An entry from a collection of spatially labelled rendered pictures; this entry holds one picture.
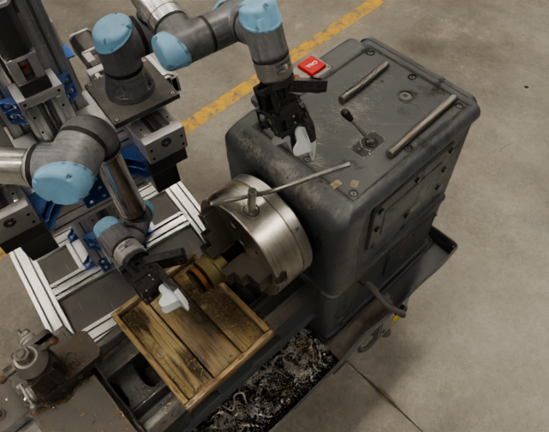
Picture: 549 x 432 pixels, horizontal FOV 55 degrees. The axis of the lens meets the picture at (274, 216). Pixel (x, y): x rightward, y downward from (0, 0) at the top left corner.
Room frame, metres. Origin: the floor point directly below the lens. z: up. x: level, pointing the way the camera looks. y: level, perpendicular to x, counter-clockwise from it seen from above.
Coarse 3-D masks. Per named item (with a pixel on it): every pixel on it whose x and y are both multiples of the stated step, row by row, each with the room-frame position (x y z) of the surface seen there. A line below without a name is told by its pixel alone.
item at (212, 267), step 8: (208, 256) 0.68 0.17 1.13; (216, 256) 0.69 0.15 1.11; (200, 264) 0.66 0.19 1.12; (208, 264) 0.66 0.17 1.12; (216, 264) 0.66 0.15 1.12; (224, 264) 0.67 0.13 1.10; (192, 272) 0.64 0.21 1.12; (200, 272) 0.64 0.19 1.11; (208, 272) 0.64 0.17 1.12; (216, 272) 0.64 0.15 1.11; (192, 280) 0.65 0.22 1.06; (200, 280) 0.62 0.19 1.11; (208, 280) 0.63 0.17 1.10; (216, 280) 0.63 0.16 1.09; (224, 280) 0.64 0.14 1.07; (200, 288) 0.63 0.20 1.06; (208, 288) 0.61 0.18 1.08
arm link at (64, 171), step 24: (48, 144) 0.82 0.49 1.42; (72, 144) 0.81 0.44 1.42; (96, 144) 0.83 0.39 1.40; (0, 168) 0.79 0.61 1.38; (24, 168) 0.77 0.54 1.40; (48, 168) 0.74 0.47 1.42; (72, 168) 0.75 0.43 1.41; (96, 168) 0.79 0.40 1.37; (48, 192) 0.73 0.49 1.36; (72, 192) 0.72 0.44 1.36
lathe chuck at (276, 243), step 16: (224, 192) 0.81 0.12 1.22; (240, 192) 0.80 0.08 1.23; (224, 208) 0.75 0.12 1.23; (240, 208) 0.74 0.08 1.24; (272, 208) 0.74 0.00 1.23; (240, 224) 0.70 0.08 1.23; (256, 224) 0.70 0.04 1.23; (272, 224) 0.71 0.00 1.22; (240, 240) 0.71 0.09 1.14; (256, 240) 0.66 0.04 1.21; (272, 240) 0.67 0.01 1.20; (288, 240) 0.68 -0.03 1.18; (256, 256) 0.66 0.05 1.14; (272, 256) 0.64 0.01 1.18; (288, 256) 0.65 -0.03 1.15; (272, 272) 0.62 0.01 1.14; (288, 272) 0.63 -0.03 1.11; (272, 288) 0.62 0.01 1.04
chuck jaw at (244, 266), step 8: (240, 256) 0.69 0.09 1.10; (248, 256) 0.68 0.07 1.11; (232, 264) 0.67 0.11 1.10; (240, 264) 0.66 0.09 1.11; (248, 264) 0.66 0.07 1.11; (256, 264) 0.66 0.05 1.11; (224, 272) 0.64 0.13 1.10; (232, 272) 0.64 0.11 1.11; (240, 272) 0.64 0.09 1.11; (248, 272) 0.64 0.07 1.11; (256, 272) 0.63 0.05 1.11; (264, 272) 0.63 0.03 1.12; (232, 280) 0.63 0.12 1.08; (240, 280) 0.63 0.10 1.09; (248, 280) 0.63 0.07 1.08; (256, 280) 0.61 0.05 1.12; (264, 280) 0.61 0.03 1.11; (272, 280) 0.62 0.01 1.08; (280, 280) 0.62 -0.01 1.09; (264, 288) 0.60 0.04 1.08
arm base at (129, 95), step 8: (104, 72) 1.25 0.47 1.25; (136, 72) 1.24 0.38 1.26; (144, 72) 1.27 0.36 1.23; (112, 80) 1.23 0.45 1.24; (120, 80) 1.22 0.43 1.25; (128, 80) 1.23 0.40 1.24; (136, 80) 1.24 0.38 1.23; (144, 80) 1.25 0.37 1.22; (152, 80) 1.29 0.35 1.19; (112, 88) 1.23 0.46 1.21; (120, 88) 1.22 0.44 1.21; (128, 88) 1.22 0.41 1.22; (136, 88) 1.22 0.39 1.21; (144, 88) 1.24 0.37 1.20; (152, 88) 1.26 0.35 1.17; (112, 96) 1.22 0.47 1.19; (120, 96) 1.22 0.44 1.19; (128, 96) 1.21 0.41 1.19; (136, 96) 1.21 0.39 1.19; (144, 96) 1.22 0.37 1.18; (120, 104) 1.21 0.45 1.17; (128, 104) 1.21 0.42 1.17; (136, 104) 1.21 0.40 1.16
